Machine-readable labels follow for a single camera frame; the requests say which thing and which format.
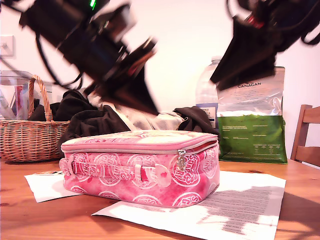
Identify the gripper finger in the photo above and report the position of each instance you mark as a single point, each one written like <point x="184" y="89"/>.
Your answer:
<point x="135" y="97"/>
<point x="245" y="60"/>

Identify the silver zipper pull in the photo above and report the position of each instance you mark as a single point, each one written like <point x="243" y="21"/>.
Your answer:
<point x="180" y="160"/>

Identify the pink printed zip bag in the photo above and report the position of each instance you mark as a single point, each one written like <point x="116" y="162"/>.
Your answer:
<point x="125" y="180"/>

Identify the green silver pet food bag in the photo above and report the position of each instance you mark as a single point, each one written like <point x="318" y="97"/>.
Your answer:
<point x="250" y="140"/>

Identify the large clear water bottle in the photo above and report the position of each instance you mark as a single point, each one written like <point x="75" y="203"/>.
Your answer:
<point x="205" y="95"/>

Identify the black cloth garment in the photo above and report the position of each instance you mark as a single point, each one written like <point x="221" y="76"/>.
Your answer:
<point x="82" y="120"/>

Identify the wooden chair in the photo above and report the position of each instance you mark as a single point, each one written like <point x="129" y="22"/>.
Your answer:
<point x="305" y="150"/>

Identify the LeRobot logo sticker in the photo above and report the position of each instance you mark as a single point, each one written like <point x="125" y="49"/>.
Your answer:
<point x="47" y="173"/>

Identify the wicker basket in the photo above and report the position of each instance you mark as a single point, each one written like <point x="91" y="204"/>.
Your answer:
<point x="25" y="140"/>

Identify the blank white paper sheet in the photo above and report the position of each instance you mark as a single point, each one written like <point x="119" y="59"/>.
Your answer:
<point x="42" y="187"/>

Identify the printed text paper sheet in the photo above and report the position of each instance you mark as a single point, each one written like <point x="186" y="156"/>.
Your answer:
<point x="237" y="207"/>

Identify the white wall switch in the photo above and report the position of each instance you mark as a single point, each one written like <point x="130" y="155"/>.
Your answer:
<point x="6" y="46"/>

